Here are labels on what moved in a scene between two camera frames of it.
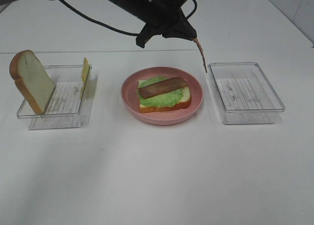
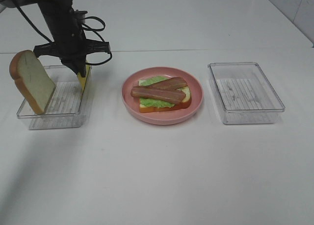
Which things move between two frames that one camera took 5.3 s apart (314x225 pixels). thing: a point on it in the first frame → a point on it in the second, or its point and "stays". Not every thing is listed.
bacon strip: [200, 48] → [170, 96]
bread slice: [184, 103] stays
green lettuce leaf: [164, 100] stays
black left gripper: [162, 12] → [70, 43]
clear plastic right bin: [244, 94] stays
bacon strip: [162, 87] stays
